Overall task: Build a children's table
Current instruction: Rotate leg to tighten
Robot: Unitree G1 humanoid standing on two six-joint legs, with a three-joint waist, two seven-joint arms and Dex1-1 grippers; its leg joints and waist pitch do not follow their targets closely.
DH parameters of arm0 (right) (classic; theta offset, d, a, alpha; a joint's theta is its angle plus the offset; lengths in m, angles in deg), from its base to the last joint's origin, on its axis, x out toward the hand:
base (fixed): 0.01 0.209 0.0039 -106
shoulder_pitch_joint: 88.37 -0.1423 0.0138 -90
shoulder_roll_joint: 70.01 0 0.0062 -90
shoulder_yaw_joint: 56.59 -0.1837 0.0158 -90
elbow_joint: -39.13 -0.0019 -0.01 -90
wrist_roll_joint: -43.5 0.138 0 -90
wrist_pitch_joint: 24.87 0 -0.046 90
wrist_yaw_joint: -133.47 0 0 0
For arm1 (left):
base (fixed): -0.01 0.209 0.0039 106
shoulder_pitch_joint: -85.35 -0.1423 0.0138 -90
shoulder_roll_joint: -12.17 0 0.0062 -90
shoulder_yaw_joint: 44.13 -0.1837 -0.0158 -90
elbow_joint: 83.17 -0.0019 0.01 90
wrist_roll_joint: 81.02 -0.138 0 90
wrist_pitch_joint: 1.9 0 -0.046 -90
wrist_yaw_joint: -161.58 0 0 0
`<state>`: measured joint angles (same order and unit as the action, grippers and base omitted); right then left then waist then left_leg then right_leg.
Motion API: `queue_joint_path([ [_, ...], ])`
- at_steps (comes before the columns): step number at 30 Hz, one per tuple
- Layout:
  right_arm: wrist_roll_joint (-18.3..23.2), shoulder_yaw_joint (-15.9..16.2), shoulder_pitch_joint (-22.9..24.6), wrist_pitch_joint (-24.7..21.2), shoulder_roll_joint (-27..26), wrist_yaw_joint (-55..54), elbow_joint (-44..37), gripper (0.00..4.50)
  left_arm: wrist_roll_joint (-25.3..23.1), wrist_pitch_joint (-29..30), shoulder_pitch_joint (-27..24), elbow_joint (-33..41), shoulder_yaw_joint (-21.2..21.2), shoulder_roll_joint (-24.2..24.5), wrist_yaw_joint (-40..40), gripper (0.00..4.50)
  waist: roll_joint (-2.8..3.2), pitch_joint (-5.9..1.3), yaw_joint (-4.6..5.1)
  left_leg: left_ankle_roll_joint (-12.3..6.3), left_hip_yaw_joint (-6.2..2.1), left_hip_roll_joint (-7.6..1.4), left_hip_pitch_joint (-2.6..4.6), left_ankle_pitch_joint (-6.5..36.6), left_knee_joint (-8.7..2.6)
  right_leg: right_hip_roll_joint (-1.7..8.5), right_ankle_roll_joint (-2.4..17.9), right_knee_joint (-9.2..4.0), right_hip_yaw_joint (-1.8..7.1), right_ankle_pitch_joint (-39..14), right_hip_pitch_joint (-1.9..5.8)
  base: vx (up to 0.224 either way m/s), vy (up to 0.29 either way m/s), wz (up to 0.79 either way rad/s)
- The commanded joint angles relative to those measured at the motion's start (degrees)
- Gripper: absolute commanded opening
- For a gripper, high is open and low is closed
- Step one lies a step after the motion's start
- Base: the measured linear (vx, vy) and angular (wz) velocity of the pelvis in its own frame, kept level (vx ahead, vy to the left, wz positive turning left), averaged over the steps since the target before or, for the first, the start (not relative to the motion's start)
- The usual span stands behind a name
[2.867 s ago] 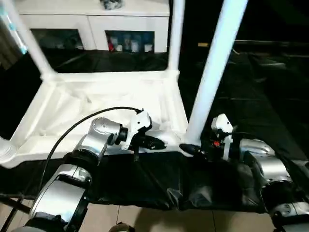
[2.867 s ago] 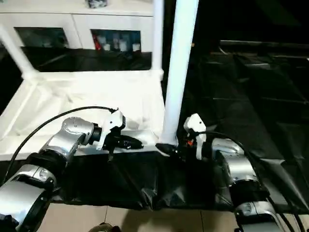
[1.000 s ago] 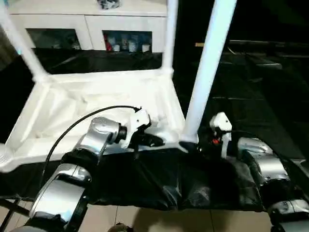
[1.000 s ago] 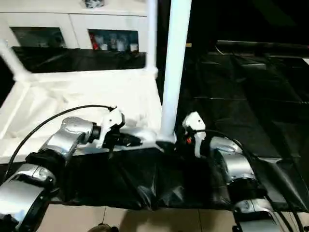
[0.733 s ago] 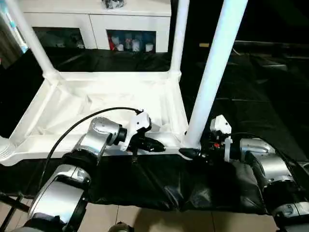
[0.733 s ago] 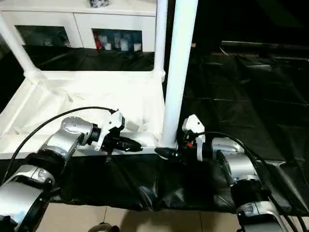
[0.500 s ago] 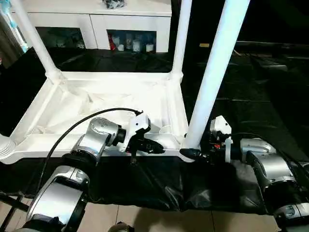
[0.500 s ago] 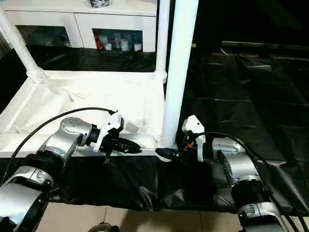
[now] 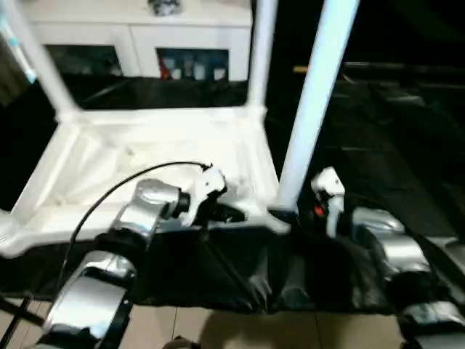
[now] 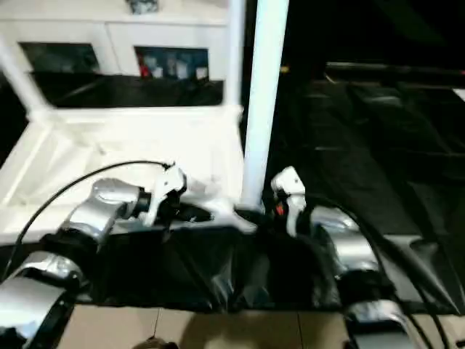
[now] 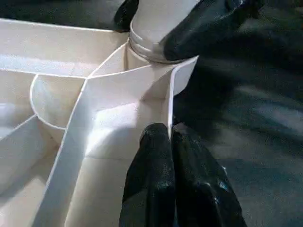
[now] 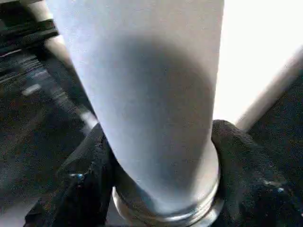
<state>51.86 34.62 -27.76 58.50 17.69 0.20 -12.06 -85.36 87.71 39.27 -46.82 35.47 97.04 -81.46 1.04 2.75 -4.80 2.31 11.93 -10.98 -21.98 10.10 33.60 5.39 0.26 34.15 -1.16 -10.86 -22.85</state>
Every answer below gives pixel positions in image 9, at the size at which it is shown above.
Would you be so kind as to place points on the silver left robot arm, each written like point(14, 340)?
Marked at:
point(131, 233)

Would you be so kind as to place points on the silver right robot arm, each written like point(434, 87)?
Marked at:
point(399, 254)

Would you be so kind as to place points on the grey metal clutter object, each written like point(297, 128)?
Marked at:
point(165, 6)

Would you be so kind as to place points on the white plastic table top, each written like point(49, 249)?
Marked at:
point(131, 153)

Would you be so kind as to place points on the small white jar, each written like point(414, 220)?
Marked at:
point(219, 73)

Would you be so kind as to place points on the blue object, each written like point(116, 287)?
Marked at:
point(18, 47)

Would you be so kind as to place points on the small tan label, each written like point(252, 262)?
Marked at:
point(300, 69)

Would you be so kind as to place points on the white plastic table leg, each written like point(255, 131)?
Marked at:
point(6, 225)
point(40, 62)
point(260, 54)
point(316, 94)

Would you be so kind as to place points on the small red bottle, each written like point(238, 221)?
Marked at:
point(166, 70)

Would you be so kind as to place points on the glossy black mat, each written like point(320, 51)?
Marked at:
point(392, 160)

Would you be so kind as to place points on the black left robot foot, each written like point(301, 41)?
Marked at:
point(179, 344)

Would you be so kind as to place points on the long black bar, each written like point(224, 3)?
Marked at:
point(407, 69)

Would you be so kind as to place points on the white cabinet with glass doors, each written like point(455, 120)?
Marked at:
point(138, 33)

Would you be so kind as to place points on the black stand leg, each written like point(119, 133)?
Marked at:
point(14, 320)

